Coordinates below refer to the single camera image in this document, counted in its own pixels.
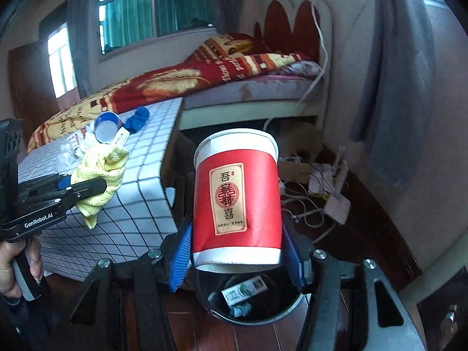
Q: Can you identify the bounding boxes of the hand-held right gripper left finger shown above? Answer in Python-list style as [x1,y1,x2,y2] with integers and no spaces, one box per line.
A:
[68,222,194,351]

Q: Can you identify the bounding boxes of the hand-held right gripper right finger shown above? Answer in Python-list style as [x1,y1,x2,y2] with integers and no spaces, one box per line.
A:
[281,223,428,351]

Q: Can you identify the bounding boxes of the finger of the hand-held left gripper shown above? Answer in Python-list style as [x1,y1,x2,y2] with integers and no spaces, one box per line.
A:
[18,173,73,193]
[27,177,109,211]

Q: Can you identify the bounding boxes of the yellow cloth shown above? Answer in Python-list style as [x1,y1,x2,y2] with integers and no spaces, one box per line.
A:
[70,144,129,230]

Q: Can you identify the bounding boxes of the black round trash bin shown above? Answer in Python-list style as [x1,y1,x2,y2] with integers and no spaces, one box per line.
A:
[195,267,311,325]

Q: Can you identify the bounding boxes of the red paper cup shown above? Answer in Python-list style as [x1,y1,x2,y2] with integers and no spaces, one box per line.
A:
[193,129,284,273]

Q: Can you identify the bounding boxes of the person's left hand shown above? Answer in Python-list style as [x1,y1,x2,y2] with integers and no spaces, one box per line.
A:
[0,237,46,299]

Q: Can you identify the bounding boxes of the clear plastic bag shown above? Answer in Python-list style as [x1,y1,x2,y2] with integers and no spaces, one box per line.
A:
[55,126,96,160]

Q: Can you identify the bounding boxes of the white checked tablecloth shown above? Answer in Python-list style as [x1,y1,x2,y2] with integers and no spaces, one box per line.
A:
[18,97,183,276]

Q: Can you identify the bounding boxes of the white green small box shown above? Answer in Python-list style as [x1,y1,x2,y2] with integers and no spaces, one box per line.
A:
[221,277,267,306]

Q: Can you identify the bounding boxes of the small white packet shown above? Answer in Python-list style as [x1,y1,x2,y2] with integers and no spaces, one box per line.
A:
[111,128,131,146]

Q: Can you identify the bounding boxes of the blue white plastic jar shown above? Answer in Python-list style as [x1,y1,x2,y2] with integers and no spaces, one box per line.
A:
[94,111,121,143]

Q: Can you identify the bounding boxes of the white router with antennas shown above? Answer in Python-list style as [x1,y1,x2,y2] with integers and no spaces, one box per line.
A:
[325,146,352,224]

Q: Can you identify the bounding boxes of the blue sock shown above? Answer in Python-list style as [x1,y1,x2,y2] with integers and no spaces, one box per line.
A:
[125,107,150,134]

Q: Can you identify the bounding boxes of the small white modem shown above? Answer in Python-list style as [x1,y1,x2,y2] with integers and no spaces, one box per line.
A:
[308,164,334,195]

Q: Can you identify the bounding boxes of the brown wooden door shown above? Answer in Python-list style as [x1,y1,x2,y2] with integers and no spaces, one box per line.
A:
[8,40,52,132]

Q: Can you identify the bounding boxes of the small window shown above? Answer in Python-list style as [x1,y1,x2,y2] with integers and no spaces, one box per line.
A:
[47,22,79,99]

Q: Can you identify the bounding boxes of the cardboard box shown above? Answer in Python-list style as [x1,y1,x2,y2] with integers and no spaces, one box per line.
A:
[278,122,325,183]

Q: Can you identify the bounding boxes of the bed with red patterned blanket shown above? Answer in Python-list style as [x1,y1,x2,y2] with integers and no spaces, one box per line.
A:
[27,33,319,154]

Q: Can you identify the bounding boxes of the dark blue trousers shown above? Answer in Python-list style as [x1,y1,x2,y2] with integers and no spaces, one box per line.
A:
[0,292,52,351]

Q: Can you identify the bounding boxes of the grey window curtain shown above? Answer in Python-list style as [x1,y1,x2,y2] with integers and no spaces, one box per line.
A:
[68,0,100,96]

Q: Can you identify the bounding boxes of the bed with purple mattress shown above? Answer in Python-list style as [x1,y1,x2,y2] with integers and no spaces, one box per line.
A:
[179,69,330,131]

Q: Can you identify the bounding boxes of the large window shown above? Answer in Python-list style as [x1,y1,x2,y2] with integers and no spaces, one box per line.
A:
[96,0,220,55]

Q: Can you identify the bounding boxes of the floral pillow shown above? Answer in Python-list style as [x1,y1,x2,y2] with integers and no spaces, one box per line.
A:
[285,60,323,79]

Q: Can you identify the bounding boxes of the grey hanging curtain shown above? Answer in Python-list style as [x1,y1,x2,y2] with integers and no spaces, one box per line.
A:
[349,0,434,192]

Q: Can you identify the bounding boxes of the white red padded headboard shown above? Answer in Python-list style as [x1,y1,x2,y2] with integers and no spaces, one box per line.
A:
[254,0,335,81]

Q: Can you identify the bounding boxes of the tangle of white cables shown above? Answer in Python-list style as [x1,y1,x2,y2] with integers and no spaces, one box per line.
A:
[281,186,338,244]

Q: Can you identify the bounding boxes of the long white cable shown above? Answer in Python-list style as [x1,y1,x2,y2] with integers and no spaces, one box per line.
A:
[262,0,328,132]

